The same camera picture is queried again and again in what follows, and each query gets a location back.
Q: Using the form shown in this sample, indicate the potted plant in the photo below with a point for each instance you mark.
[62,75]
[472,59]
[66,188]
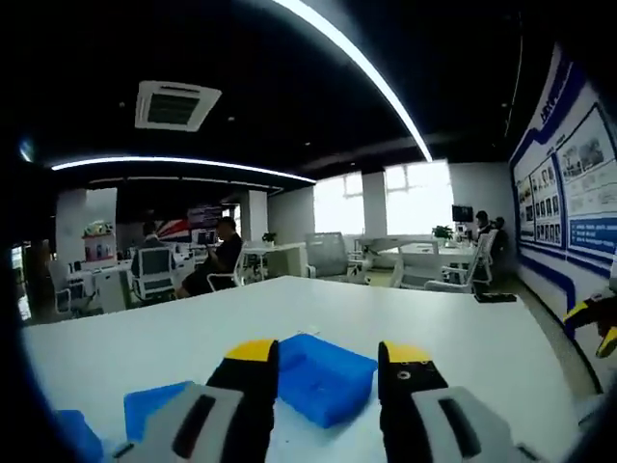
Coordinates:
[442,231]
[269,237]

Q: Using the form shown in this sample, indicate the pink wall screen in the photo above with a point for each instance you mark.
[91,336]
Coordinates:
[205,215]

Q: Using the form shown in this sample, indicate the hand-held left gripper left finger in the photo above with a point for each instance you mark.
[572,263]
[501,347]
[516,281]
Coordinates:
[246,386]

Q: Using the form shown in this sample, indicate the white office desk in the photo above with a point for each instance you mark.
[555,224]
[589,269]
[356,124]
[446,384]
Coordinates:
[284,255]

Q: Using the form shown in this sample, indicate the black flat device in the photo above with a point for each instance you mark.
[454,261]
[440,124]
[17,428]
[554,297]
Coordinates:
[494,297]

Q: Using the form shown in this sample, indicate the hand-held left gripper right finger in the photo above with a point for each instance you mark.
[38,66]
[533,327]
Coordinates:
[405,390]

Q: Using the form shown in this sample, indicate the blue white wall poster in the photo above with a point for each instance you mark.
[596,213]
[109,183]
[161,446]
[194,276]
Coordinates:
[578,202]

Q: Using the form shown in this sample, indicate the long ceiling light strip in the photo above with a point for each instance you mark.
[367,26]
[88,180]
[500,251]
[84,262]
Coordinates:
[424,147]

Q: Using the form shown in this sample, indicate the blue plastic bin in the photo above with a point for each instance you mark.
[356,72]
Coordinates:
[79,439]
[328,381]
[154,405]

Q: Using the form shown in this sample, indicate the ceiling air conditioner vent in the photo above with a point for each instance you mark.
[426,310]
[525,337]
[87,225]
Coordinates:
[178,106]

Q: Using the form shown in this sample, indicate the colourful display shelf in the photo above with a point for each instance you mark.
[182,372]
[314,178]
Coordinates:
[99,243]

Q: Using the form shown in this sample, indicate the grey mesh office chair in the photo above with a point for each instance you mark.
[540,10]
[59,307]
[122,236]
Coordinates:
[328,253]

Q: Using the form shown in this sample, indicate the white office chair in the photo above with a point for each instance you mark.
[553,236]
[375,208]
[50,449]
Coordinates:
[154,270]
[477,260]
[239,263]

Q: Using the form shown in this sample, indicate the dark desktop monitor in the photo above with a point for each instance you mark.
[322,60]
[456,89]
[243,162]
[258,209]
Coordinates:
[463,213]

